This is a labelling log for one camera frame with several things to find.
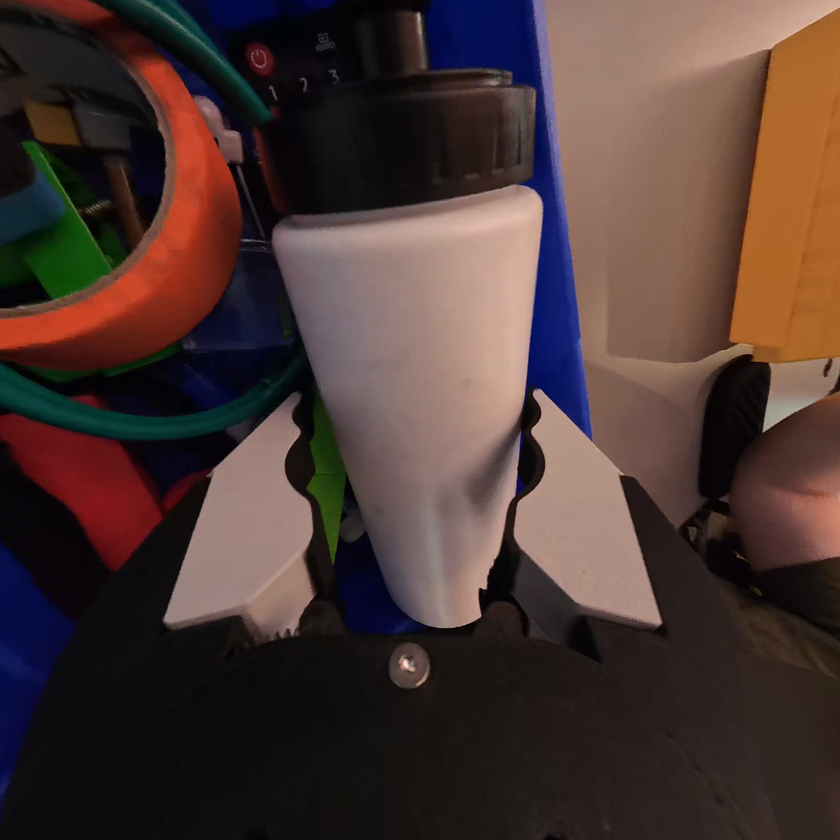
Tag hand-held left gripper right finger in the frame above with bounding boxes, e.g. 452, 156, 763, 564
481, 388, 662, 643

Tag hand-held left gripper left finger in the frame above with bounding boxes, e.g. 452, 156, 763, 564
163, 392, 339, 643

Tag blue plastic bin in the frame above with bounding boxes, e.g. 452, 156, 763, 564
0, 0, 593, 798

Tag white bottle black cap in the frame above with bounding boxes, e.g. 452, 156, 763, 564
261, 0, 546, 630

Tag yellow plastic bin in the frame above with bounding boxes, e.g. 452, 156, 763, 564
730, 10, 840, 363

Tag orange tape roll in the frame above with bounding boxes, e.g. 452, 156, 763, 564
0, 0, 245, 371

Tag green plastic square tube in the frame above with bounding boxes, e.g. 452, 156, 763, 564
0, 140, 132, 293

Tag person's right forearm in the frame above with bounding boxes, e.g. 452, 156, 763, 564
727, 392, 840, 573

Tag small green plastic piece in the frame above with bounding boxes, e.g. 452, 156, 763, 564
307, 392, 347, 567

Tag red plastic part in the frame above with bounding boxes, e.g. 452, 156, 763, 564
0, 394, 214, 573

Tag clear plastic case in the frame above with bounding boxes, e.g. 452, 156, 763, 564
182, 238, 298, 352

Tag white plastic clip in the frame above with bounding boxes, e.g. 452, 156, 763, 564
192, 95, 245, 164

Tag black remote control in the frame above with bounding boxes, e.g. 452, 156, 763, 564
230, 26, 368, 116

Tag green cable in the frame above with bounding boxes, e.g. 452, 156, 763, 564
0, 0, 311, 442

